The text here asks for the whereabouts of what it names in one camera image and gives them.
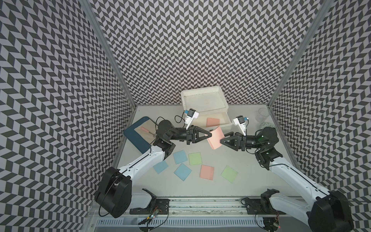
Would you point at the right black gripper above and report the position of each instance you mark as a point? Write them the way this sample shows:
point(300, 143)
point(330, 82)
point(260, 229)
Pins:
point(239, 142)

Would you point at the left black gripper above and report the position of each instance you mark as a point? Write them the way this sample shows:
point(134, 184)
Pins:
point(192, 134)

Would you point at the pink sticky note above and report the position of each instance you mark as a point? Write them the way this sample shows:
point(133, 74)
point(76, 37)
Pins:
point(214, 140)
point(212, 122)
point(207, 172)

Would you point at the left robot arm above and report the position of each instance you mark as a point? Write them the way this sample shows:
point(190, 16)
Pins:
point(114, 193)

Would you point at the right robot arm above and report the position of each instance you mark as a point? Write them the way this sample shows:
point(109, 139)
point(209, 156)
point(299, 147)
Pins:
point(323, 210)

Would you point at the green sticky note centre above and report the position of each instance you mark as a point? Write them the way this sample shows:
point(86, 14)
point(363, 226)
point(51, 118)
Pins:
point(195, 158)

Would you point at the green sticky note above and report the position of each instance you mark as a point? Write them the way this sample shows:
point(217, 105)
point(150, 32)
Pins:
point(229, 174)
point(195, 158)

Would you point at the blue sticky note upper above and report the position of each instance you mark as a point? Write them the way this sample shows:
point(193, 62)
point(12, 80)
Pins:
point(180, 157)

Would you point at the blue sticky note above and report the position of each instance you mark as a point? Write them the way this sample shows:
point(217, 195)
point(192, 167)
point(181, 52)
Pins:
point(160, 167)
point(182, 172)
point(180, 157)

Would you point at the white three-drawer plastic cabinet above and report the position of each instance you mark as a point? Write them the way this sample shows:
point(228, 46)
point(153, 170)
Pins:
point(205, 101)

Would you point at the green sticky note lower right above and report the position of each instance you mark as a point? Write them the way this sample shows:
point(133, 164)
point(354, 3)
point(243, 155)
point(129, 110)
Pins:
point(229, 174)

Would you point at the blue sticky note lower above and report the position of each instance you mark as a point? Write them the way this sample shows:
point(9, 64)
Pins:
point(182, 172)

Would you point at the blue sticky note far left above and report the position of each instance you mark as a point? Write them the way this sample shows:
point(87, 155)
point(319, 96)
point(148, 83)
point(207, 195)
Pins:
point(160, 167)

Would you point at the clear drinking glass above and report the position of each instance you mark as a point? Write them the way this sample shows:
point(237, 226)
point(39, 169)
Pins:
point(262, 115)

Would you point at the dark blue tray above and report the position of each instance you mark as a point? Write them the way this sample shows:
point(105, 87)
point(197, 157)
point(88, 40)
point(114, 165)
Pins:
point(135, 138)

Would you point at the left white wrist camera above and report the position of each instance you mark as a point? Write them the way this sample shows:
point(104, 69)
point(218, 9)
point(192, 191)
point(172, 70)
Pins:
point(190, 115)

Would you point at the pink-handled spoon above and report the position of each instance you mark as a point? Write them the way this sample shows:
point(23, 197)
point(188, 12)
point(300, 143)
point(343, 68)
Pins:
point(147, 131)

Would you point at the aluminium front rail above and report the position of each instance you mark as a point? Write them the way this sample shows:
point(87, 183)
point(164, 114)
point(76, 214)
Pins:
point(214, 205)

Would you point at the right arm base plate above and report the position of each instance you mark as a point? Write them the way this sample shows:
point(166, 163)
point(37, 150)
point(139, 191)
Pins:
point(259, 207)

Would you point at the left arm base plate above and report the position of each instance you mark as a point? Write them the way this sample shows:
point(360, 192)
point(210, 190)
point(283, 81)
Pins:
point(156, 206)

